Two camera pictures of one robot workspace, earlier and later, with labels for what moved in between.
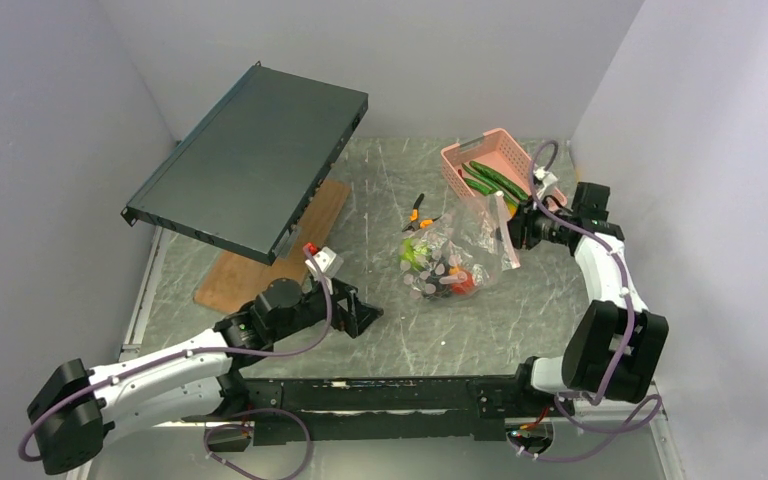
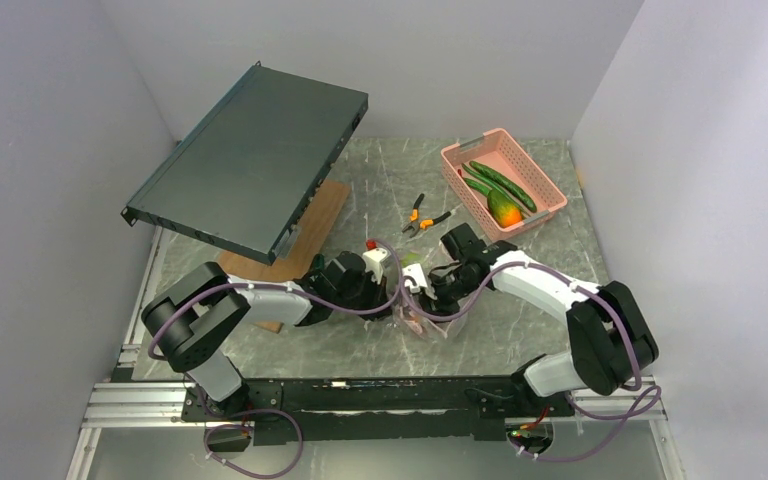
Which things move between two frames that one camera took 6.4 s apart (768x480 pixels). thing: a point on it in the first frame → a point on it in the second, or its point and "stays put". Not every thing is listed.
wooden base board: [234, 281] stays put
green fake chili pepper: [481, 188] stays put
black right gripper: [521, 226] → [437, 306]
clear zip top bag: [460, 253] → [416, 284]
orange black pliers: [415, 223] stays put
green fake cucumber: [502, 181] stays put
